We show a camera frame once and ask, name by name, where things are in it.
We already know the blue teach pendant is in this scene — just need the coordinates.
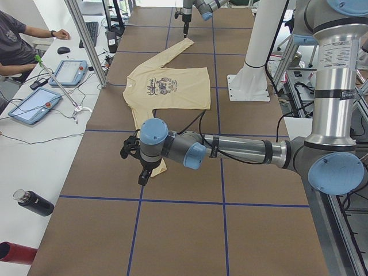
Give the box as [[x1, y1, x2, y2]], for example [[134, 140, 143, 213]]
[[8, 87, 62, 125], [54, 59, 88, 87]]

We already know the red cylinder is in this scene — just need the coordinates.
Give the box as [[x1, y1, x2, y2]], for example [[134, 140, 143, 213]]
[[1, 241, 37, 265]]

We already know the black keyboard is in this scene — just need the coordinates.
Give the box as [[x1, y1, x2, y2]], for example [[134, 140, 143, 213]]
[[83, 21, 99, 46]]

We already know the black water bottle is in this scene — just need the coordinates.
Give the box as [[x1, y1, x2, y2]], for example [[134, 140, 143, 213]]
[[13, 189, 54, 217]]

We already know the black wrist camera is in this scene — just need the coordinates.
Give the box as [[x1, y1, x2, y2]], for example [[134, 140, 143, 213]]
[[120, 136, 141, 160]]

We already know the metal rod green tip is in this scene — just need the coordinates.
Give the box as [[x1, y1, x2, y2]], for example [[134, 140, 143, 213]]
[[35, 55, 93, 124]]

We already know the near blue teach pendant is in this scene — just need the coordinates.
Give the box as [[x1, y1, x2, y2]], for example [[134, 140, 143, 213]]
[[8, 87, 62, 125]]

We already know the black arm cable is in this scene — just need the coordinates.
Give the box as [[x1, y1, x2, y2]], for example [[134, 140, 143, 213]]
[[178, 110, 288, 165]]

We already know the cream long-sleeve printed shirt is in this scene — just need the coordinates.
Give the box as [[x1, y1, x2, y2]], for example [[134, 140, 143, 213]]
[[122, 38, 212, 178]]

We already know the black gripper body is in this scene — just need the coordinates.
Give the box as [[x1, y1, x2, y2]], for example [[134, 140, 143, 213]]
[[182, 14, 191, 29], [140, 159, 160, 176]]

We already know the aluminium frame post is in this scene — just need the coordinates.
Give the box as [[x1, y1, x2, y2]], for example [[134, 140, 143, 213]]
[[64, 0, 107, 88]]

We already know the far blue teach pendant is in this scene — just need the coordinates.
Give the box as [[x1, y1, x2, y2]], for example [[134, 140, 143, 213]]
[[54, 59, 88, 87]]

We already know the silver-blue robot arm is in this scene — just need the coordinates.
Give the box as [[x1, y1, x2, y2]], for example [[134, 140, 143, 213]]
[[174, 0, 229, 38], [136, 1, 367, 195]]

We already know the seated person grey shirt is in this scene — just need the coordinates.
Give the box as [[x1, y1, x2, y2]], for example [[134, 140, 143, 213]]
[[1, 12, 70, 82]]

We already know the black computer mouse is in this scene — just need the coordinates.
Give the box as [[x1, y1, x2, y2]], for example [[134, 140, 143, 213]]
[[57, 47, 71, 55]]

